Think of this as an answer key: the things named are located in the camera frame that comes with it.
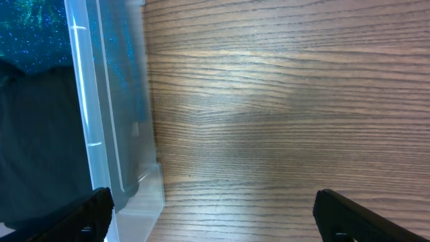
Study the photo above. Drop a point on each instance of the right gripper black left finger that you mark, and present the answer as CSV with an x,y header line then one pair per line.
x,y
86,219

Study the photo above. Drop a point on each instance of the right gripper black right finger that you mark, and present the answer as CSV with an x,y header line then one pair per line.
x,y
340,219

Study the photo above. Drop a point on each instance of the black garment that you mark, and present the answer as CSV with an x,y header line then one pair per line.
x,y
44,162

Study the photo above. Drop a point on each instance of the sparkly blue garment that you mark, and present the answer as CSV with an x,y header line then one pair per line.
x,y
38,34

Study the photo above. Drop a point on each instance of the clear plastic storage bin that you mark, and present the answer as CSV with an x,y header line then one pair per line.
x,y
121,156

